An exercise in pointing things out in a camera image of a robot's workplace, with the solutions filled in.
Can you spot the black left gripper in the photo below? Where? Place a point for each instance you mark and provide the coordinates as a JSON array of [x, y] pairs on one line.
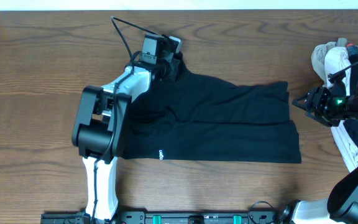
[[173, 66]]

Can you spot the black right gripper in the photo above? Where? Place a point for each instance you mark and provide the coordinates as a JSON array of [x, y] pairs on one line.
[[316, 103]]

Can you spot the black t-shirt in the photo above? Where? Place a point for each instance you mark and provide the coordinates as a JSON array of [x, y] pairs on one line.
[[204, 118]]

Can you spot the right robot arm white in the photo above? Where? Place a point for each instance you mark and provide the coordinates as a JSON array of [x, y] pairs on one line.
[[342, 204]]

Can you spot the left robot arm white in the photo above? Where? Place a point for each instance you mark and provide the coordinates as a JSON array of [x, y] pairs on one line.
[[100, 129]]

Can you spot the white crumpled garment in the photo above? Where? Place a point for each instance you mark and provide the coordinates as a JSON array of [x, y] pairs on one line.
[[325, 59]]

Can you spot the grey garment with red trim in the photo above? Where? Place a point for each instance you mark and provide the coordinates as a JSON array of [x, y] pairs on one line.
[[352, 49]]

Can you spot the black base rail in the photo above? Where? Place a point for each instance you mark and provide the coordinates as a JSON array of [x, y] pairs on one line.
[[179, 217]]

